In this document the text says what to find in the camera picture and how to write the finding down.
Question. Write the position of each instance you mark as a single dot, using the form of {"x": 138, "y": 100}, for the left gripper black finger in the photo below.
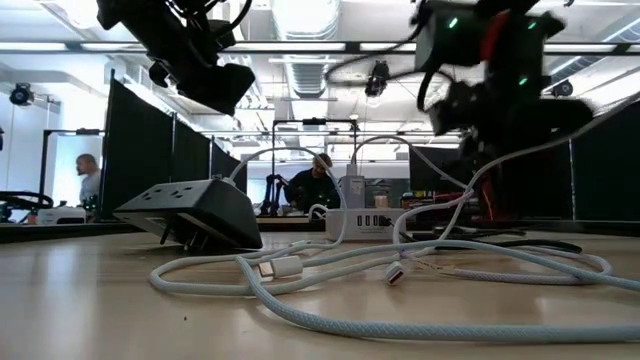
{"x": 220, "y": 90}

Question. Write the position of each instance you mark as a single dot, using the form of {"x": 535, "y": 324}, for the black multi-outlet wall adapter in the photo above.
{"x": 215, "y": 215}

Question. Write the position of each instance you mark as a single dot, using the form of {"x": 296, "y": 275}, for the grey USB wall plug adapter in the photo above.
{"x": 352, "y": 192}

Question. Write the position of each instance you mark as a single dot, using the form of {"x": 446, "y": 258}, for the white multi-outlet USB charger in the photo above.
{"x": 350, "y": 231}

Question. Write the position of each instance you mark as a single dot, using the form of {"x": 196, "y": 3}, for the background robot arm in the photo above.
{"x": 274, "y": 195}

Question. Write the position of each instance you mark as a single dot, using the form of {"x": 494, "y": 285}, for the black computer monitor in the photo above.
{"x": 435, "y": 172}

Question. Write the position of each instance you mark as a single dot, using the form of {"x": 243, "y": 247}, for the black partition panel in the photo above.
{"x": 610, "y": 170}
{"x": 140, "y": 165}

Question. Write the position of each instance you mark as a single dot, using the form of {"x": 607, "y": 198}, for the seated person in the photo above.
{"x": 312, "y": 190}

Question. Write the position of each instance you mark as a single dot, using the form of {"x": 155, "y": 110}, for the small beige cup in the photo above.
{"x": 381, "y": 201}

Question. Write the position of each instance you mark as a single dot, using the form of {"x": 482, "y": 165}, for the standing person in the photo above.
{"x": 90, "y": 185}

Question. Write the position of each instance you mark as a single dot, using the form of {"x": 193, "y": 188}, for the white background box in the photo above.
{"x": 62, "y": 216}

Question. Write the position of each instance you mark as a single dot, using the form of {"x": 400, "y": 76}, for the black hoop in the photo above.
{"x": 25, "y": 194}

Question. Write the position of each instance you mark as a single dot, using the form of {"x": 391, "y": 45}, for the black overhead frame rail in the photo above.
{"x": 310, "y": 47}

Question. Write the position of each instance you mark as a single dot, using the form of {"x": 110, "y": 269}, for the black overhead camera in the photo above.
{"x": 377, "y": 75}

